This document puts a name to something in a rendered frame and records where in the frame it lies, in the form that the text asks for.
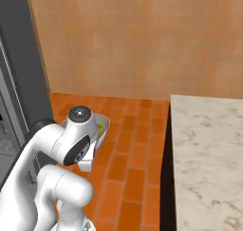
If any green cucumber piece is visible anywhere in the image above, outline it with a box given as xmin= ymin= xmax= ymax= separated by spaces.
xmin=96 ymin=123 xmax=106 ymax=139

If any clear vegetable container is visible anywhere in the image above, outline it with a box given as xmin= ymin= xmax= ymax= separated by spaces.
xmin=60 ymin=112 xmax=111 ymax=151

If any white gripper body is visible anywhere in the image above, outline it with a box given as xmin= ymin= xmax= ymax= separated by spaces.
xmin=77 ymin=142 xmax=97 ymax=173

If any dark grey fridge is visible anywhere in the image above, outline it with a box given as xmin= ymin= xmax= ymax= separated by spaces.
xmin=0 ymin=0 xmax=55 ymax=191

